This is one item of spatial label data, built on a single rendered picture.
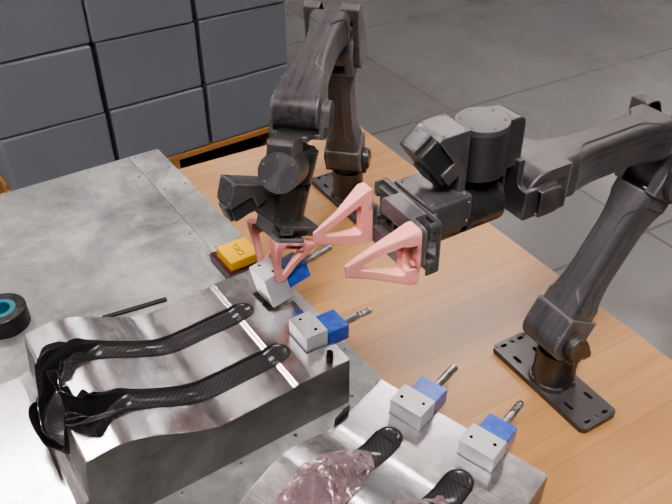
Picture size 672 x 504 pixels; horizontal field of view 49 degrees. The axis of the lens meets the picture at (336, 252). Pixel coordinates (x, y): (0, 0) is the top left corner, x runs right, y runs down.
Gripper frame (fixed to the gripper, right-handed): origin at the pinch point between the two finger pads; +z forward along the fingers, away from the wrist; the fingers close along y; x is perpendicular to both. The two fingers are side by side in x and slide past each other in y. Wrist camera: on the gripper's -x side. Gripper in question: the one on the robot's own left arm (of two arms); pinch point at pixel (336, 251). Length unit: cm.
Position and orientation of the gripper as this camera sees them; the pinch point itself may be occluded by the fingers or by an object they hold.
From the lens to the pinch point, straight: 73.4
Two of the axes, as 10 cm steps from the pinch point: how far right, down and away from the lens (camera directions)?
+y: 5.1, 5.2, -6.9
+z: -8.6, 3.2, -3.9
